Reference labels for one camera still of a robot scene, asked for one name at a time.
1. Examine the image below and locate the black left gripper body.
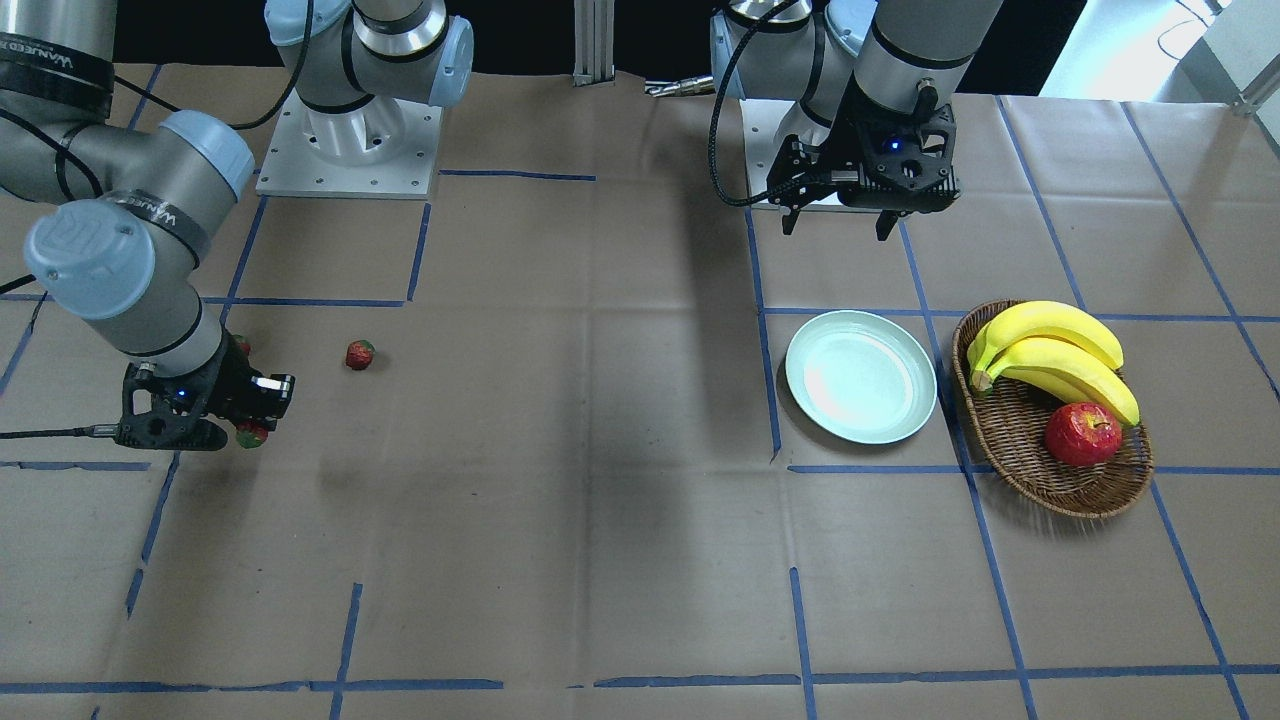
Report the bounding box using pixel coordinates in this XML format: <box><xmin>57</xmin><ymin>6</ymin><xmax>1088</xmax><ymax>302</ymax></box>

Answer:
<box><xmin>768</xmin><ymin>79</ymin><xmax>961</xmax><ymax>214</ymax></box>

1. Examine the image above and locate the aluminium profile post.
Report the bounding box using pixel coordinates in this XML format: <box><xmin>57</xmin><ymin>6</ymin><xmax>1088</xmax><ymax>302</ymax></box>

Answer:
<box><xmin>572</xmin><ymin>0</ymin><xmax>617</xmax><ymax>87</ymax></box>

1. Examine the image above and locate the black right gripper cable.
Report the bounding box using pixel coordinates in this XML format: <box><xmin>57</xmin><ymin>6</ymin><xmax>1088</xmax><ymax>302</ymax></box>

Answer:
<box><xmin>0</xmin><ymin>427</ymin><xmax>123</xmax><ymax>442</ymax></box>

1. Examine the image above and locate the brown wicker basket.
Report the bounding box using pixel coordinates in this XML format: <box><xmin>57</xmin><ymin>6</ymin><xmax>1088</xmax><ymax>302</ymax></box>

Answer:
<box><xmin>950</xmin><ymin>299</ymin><xmax>1156</xmax><ymax>519</ymax></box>

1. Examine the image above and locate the yellow banana bunch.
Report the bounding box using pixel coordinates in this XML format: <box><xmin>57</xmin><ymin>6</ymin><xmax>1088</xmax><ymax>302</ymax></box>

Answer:
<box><xmin>966</xmin><ymin>300</ymin><xmax>1140</xmax><ymax>427</ymax></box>

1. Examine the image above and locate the red apple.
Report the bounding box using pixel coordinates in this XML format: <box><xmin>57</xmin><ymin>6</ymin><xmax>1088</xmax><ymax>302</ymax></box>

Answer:
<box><xmin>1043</xmin><ymin>402</ymin><xmax>1124</xmax><ymax>468</ymax></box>

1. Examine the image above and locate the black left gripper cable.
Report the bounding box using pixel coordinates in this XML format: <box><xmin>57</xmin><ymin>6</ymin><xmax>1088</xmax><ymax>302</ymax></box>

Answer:
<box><xmin>708</xmin><ymin>0</ymin><xmax>801</xmax><ymax>208</ymax></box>

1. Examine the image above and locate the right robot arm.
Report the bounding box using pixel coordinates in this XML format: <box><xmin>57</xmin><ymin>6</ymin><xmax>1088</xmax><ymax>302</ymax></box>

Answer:
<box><xmin>1</xmin><ymin>1</ymin><xmax>475</xmax><ymax>451</ymax></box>

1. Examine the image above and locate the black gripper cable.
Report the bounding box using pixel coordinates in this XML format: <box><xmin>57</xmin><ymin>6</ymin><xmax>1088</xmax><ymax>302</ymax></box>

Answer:
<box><xmin>0</xmin><ymin>427</ymin><xmax>123</xmax><ymax>442</ymax></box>
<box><xmin>708</xmin><ymin>0</ymin><xmax>801</xmax><ymax>208</ymax></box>

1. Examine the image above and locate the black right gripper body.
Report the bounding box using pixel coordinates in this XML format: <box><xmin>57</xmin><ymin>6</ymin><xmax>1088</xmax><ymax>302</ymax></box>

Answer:
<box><xmin>114</xmin><ymin>334</ymin><xmax>296</xmax><ymax>451</ymax></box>

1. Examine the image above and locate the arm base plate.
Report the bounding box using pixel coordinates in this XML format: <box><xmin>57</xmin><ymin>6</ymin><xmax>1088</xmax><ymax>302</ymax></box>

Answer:
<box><xmin>745</xmin><ymin>92</ymin><xmax>913</xmax><ymax>213</ymax></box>
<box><xmin>256</xmin><ymin>94</ymin><xmax>445</xmax><ymax>200</ymax></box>

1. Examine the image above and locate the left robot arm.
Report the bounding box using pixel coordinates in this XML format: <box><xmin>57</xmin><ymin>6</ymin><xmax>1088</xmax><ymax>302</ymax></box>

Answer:
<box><xmin>707</xmin><ymin>1</ymin><xmax>1001</xmax><ymax>240</ymax></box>

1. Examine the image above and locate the light green plate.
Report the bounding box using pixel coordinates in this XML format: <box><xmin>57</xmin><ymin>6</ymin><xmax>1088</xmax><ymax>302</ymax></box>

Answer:
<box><xmin>785</xmin><ymin>310</ymin><xmax>938</xmax><ymax>445</ymax></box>

